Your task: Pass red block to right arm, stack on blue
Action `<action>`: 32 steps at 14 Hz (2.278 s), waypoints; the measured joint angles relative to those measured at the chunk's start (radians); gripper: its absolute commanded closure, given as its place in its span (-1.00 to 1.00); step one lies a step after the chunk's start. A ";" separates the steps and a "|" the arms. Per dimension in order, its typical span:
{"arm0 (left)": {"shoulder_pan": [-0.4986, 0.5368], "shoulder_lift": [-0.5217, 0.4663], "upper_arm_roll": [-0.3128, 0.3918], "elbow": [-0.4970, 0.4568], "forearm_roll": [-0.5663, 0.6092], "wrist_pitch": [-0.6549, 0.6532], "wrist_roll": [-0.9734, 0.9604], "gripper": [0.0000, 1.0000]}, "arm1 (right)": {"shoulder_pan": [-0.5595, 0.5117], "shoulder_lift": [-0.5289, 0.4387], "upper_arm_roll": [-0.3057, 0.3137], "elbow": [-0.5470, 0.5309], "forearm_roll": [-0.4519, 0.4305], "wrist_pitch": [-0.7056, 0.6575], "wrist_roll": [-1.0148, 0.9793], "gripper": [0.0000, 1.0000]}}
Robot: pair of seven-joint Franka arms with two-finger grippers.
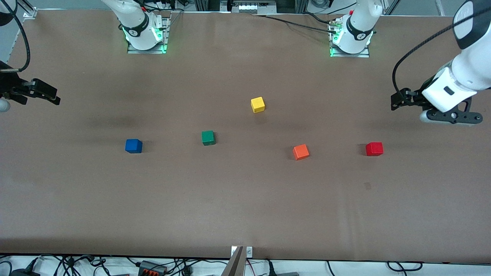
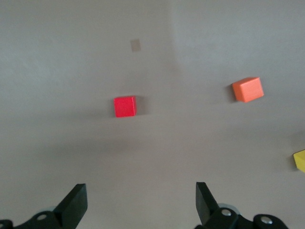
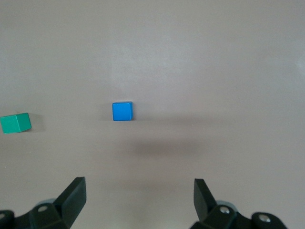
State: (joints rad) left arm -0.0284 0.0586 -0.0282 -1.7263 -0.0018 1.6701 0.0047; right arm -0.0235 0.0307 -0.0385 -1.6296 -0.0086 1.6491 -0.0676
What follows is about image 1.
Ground orange wooden block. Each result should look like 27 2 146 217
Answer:
293 144 310 161

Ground grey power strip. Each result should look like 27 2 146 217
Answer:
237 2 277 14

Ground brown table cover sheet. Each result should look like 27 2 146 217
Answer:
0 8 491 265

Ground black connector box orange levers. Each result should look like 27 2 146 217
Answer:
138 261 168 276

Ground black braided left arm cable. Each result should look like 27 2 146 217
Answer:
392 15 491 101

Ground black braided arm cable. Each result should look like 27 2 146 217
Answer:
392 15 491 101
0 0 31 73

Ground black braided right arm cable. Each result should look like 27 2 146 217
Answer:
0 0 31 73

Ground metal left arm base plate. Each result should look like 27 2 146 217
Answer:
329 19 371 58

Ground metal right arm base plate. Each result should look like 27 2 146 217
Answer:
127 17 170 54

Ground thin black table cable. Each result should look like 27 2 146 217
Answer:
255 15 339 33

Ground black looped floor cable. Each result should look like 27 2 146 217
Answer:
387 261 423 272

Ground brown wooden post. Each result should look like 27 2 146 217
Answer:
221 246 246 276

